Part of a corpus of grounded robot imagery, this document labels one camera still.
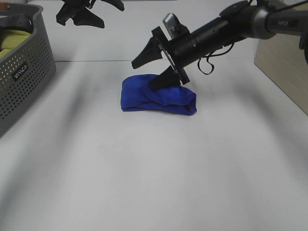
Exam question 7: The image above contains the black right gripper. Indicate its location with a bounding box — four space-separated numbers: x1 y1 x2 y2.
131 19 231 90

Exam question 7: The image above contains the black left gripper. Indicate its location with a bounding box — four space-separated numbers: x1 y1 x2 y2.
56 0 125 28

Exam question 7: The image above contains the blue towel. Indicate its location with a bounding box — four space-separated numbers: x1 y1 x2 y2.
120 74 197 116

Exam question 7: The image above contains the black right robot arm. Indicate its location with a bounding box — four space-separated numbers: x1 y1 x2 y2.
131 0 308 89

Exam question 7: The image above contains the black item in basket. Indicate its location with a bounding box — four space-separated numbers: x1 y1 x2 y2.
0 14 33 34

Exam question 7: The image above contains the yellow-green towel in basket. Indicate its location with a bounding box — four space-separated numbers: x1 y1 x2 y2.
0 29 32 62

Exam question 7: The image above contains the grey perforated laundry basket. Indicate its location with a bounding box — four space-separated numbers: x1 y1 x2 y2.
0 2 56 135

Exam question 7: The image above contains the beige bin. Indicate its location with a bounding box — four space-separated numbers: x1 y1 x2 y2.
255 34 308 104

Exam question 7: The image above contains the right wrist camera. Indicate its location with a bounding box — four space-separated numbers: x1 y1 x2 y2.
163 13 189 39

